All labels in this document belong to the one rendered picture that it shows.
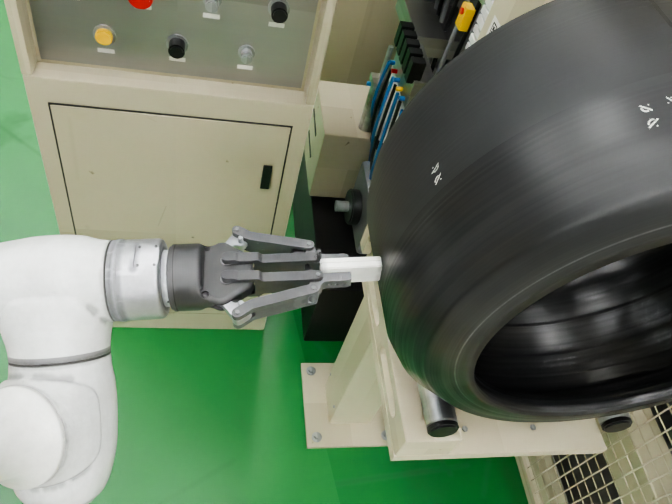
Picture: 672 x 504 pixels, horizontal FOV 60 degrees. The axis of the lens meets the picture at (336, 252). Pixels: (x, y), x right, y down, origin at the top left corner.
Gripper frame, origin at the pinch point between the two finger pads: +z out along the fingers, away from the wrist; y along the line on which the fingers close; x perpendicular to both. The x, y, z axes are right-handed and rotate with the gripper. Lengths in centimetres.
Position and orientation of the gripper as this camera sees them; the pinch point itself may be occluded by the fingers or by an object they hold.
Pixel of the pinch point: (350, 269)
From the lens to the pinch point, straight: 67.2
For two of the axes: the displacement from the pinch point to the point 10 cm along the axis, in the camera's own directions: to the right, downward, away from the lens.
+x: -0.7, 6.1, 7.9
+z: 9.9, -0.4, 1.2
